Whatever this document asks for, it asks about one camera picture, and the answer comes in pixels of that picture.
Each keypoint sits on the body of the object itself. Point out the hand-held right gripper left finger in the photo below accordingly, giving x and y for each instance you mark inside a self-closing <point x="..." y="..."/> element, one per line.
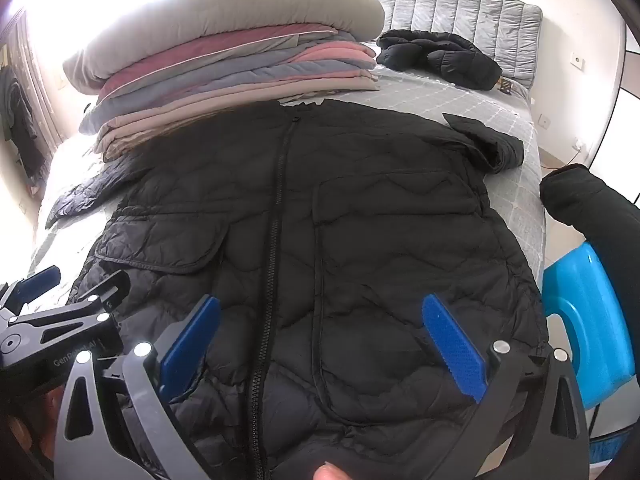
<point x="192" y="345"/>

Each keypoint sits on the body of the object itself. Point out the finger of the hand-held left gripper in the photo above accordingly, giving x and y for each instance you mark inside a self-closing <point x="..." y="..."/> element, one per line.
<point x="107" y="290"/>
<point x="35" y="279"/>

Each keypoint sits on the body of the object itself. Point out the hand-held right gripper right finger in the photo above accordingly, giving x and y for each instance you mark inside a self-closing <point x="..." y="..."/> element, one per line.
<point x="455" y="350"/>

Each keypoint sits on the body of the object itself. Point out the black quilted jacket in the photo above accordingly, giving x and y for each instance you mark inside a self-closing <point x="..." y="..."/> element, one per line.
<point x="350" y="235"/>

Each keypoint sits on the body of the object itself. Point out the hanging dark clothes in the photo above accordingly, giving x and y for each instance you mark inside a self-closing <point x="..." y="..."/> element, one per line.
<point x="22" y="120"/>

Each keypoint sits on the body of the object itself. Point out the person's right hand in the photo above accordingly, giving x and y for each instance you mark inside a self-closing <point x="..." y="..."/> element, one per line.
<point x="330" y="474"/>

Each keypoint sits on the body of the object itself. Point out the blue plastic stool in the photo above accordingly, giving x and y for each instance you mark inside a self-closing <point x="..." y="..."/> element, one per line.
<point x="585" y="310"/>

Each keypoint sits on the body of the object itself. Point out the dark cloth on stool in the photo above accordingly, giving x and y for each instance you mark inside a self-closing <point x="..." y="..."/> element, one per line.
<point x="580" y="200"/>

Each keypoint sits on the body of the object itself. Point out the beige folded blanket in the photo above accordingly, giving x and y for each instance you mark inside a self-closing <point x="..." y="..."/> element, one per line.
<point x="225" y="105"/>

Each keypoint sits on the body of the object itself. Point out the blue-grey folded blanket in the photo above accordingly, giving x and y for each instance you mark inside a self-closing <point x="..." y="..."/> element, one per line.
<point x="240" y="72"/>

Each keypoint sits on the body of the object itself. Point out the bed with grey checked cover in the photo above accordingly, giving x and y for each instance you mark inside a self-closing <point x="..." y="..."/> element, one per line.
<point x="415" y="97"/>

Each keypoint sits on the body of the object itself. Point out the maroon folded blanket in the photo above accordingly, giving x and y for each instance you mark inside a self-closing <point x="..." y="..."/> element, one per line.
<point x="200" y="50"/>

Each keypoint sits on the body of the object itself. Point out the small black puffer jacket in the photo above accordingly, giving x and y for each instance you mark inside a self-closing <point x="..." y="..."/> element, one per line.
<point x="440" y="57"/>

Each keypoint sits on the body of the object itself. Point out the grey folded duvet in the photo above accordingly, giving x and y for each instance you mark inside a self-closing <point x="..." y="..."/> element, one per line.
<point x="225" y="15"/>

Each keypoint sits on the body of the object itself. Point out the pink folded blanket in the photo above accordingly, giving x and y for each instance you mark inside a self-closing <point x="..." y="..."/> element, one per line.
<point x="340" y="52"/>

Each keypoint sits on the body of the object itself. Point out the grey padded headboard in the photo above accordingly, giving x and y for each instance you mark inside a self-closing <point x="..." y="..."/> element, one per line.
<point x="450" y="5"/>

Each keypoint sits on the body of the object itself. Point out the white wall socket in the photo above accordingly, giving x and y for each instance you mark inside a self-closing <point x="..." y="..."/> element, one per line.
<point x="578" y="60"/>
<point x="545" y="121"/>
<point x="580" y="146"/>

